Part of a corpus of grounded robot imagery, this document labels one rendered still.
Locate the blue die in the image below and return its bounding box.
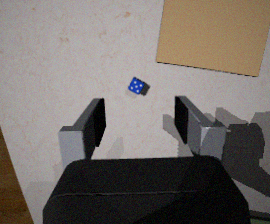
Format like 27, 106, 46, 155
128, 77, 145, 95

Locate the tan flat mat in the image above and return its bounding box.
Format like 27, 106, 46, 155
156, 0, 270, 77

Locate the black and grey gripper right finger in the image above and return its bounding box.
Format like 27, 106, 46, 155
174, 96, 227, 166

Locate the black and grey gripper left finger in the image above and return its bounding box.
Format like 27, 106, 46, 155
58, 98, 106, 171

